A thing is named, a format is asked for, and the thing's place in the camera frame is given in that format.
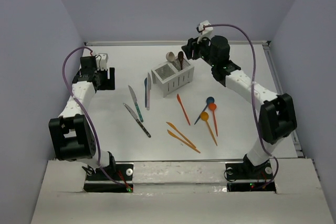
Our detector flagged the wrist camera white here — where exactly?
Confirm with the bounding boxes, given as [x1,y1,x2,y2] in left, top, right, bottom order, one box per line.
[95,53,109,71]
[196,20,213,44]

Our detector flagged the beige long spoon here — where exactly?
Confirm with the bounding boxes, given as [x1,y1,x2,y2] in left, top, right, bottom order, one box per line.
[165,51,181,71]

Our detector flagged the dark brown wooden spoon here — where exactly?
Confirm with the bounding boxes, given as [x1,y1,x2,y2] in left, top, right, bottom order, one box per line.
[177,51,184,70]

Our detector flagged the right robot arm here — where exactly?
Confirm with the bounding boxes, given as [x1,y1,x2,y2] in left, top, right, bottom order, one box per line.
[182,36,297,178]

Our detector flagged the metal knife black handle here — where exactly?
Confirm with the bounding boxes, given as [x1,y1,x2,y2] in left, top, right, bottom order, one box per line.
[123,103,151,138]

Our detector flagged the orange-red plastic knife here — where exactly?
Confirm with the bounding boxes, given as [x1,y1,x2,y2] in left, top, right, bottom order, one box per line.
[176,94,191,126]

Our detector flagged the yellow plastic knife lower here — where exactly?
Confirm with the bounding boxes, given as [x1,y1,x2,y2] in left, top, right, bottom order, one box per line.
[167,130,200,153]

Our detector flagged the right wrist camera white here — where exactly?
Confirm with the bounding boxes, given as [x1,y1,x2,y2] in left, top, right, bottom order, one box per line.
[196,20,213,44]

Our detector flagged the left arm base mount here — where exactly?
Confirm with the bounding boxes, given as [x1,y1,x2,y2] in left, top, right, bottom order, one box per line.
[82,163,134,193]

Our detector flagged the white two-compartment utensil caddy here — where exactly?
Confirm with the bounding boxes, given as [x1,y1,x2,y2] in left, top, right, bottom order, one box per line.
[151,57,194,97]

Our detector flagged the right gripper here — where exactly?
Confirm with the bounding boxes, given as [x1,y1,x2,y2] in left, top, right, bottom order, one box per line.
[180,34,216,68]

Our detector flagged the yellow plastic knife upper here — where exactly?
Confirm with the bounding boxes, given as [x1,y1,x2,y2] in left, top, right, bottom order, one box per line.
[166,122,196,147]

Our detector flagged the metal knife teal handle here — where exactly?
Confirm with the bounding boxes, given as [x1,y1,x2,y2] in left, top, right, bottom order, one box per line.
[128,86,144,122]

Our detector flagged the blue plastic knife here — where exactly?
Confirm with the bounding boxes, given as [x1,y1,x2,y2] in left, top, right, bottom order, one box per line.
[144,78,148,108]

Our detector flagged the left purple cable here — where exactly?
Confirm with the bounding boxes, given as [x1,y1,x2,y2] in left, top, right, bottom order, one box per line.
[62,47,131,189]

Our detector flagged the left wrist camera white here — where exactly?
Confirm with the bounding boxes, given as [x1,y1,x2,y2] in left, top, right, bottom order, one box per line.
[95,53,109,71]

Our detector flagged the yellow plastic knife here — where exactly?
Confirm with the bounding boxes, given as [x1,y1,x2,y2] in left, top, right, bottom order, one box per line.
[167,130,200,153]
[166,122,196,147]

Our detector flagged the orange-red plastic spoon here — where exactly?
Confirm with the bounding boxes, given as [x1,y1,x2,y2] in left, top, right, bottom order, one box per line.
[208,102,218,136]

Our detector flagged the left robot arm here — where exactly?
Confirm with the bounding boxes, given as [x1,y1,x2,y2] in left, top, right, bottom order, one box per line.
[48,53,117,179]

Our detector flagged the blue plastic spoon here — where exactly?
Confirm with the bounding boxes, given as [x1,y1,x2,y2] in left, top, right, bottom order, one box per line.
[194,97,215,125]

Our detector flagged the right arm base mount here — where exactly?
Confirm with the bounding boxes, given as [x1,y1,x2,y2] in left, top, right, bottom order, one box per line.
[223,162,276,192]

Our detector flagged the pink plastic knife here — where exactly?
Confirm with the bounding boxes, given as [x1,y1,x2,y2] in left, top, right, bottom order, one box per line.
[146,72,152,110]

